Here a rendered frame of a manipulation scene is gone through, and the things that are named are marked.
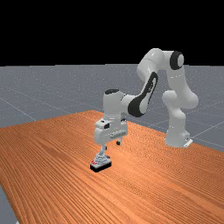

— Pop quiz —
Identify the grey toggle switch black base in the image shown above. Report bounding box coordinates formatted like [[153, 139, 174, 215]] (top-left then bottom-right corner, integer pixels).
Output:
[[89, 145, 113, 173]]

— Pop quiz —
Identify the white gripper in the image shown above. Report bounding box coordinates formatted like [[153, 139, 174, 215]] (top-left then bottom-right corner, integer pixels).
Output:
[[93, 116, 129, 151]]

